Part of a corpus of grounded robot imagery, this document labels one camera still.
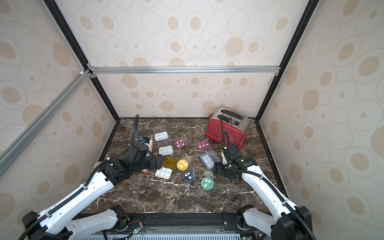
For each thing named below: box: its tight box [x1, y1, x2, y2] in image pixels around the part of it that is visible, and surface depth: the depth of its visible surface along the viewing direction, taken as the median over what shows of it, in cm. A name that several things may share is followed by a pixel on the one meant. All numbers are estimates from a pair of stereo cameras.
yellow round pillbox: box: [176, 153, 192, 171], surface depth 96 cm
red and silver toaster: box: [205, 107, 250, 150], surface depth 97 cm
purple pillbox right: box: [196, 138, 211, 151], surface depth 105 cm
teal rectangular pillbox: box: [200, 147, 221, 170], surface depth 97 cm
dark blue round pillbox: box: [182, 170, 195, 183], surface depth 91 cm
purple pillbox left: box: [174, 137, 188, 150], surface depth 105 cm
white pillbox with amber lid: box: [155, 156, 177, 180], surface depth 91 cm
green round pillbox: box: [200, 171, 216, 191], surface depth 89 cm
